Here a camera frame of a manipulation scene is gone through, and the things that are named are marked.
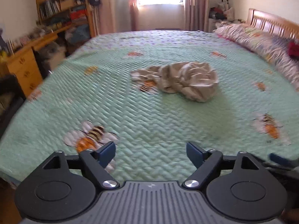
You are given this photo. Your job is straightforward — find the white nightstand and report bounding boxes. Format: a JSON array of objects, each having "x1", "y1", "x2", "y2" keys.
[{"x1": 208, "y1": 19, "x2": 222, "y2": 32}]

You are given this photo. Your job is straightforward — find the black armchair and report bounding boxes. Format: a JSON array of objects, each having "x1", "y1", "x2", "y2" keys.
[{"x1": 0, "y1": 75, "x2": 26, "y2": 140}]

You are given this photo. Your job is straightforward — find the green quilted bee bedspread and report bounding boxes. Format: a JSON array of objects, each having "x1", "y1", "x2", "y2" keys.
[{"x1": 0, "y1": 30, "x2": 299, "y2": 185}]

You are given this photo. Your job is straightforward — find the white storage box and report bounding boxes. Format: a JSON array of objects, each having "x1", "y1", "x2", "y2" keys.
[{"x1": 41, "y1": 42, "x2": 67, "y2": 73}]

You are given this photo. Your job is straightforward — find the wooden headboard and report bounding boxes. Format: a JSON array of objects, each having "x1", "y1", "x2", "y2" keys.
[{"x1": 245, "y1": 8, "x2": 299, "y2": 40}]

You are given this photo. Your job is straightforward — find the red cloth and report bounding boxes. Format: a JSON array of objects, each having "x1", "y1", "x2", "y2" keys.
[{"x1": 288, "y1": 41, "x2": 299, "y2": 57}]

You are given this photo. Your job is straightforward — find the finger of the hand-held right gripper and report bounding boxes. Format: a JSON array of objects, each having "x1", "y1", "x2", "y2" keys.
[{"x1": 269, "y1": 153, "x2": 297, "y2": 168}]

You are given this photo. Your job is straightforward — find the pink curtain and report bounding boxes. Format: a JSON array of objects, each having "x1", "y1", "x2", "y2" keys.
[
  {"x1": 96, "y1": 0, "x2": 139, "y2": 35},
  {"x1": 183, "y1": 0, "x2": 211, "y2": 31}
]

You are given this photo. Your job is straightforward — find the white handbag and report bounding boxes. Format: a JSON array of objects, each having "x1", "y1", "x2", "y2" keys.
[{"x1": 217, "y1": 0, "x2": 235, "y2": 20}]

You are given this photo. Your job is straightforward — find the wooden bookshelf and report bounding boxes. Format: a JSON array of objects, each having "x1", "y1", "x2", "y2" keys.
[{"x1": 35, "y1": 0, "x2": 98, "y2": 38}]

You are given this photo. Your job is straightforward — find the blue cloth bag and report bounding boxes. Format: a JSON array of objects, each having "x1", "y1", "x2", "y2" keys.
[{"x1": 65, "y1": 24, "x2": 91, "y2": 45}]

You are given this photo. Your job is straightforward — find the floral pillow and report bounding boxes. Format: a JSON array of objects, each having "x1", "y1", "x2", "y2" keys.
[{"x1": 212, "y1": 23, "x2": 299, "y2": 87}]

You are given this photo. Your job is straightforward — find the wooden desk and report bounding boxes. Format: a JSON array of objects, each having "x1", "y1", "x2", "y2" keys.
[{"x1": 0, "y1": 26, "x2": 70, "y2": 98}]

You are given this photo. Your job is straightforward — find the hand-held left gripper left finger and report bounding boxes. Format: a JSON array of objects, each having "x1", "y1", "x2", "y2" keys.
[{"x1": 42, "y1": 141, "x2": 120, "y2": 189}]

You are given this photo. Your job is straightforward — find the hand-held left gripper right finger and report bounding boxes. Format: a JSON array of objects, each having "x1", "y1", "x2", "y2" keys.
[{"x1": 183, "y1": 141, "x2": 266, "y2": 189}]

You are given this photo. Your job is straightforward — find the grey patterned pillow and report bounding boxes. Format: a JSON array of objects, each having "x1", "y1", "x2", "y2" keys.
[{"x1": 272, "y1": 35, "x2": 292, "y2": 52}]

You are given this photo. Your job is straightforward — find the row of books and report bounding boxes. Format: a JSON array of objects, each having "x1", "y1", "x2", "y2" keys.
[{"x1": 38, "y1": 0, "x2": 61, "y2": 19}]

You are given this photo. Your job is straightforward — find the beige printed pants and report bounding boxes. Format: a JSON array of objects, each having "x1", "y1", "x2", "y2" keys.
[{"x1": 130, "y1": 61, "x2": 220, "y2": 102}]

